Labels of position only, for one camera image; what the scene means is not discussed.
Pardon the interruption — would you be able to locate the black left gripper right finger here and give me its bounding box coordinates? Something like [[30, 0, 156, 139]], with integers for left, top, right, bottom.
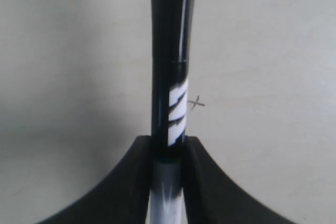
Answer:
[[182, 136, 291, 224]]

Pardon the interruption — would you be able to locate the black and white marker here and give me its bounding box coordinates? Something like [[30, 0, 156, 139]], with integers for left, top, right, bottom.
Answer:
[[150, 0, 195, 223]]

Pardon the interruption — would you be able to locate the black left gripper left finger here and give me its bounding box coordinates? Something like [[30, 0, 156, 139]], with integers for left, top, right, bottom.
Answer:
[[42, 135, 152, 224]]

